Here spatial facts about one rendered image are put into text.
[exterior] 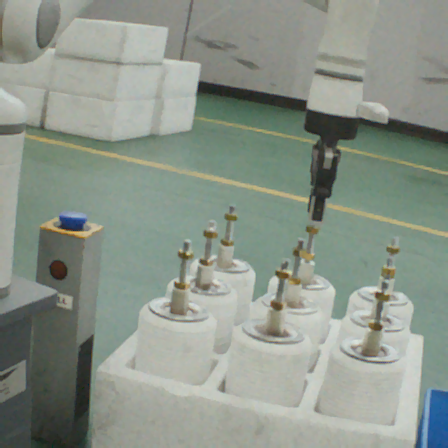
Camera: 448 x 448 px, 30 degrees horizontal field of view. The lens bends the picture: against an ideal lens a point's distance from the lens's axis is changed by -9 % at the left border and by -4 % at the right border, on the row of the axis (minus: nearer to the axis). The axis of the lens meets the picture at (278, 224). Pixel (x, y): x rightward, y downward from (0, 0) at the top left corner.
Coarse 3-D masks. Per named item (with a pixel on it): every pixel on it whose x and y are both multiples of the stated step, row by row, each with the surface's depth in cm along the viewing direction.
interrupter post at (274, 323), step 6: (270, 312) 101; (276, 312) 101; (282, 312) 101; (270, 318) 101; (276, 318) 101; (282, 318) 101; (270, 324) 101; (276, 324) 101; (282, 324) 102; (264, 330) 102; (270, 330) 101; (276, 330) 101; (282, 330) 102
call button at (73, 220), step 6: (60, 216) 108; (66, 216) 107; (72, 216) 108; (78, 216) 108; (84, 216) 109; (66, 222) 107; (72, 222) 107; (78, 222) 107; (84, 222) 108; (72, 228) 108; (78, 228) 108
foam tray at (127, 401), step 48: (336, 336) 126; (96, 384) 100; (144, 384) 99; (96, 432) 101; (144, 432) 100; (192, 432) 99; (240, 432) 98; (288, 432) 96; (336, 432) 95; (384, 432) 95
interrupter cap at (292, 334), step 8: (248, 320) 104; (256, 320) 105; (264, 320) 105; (248, 328) 102; (256, 328) 102; (288, 328) 104; (296, 328) 104; (256, 336) 99; (264, 336) 100; (272, 336) 100; (280, 336) 102; (288, 336) 101; (296, 336) 102; (304, 336) 102
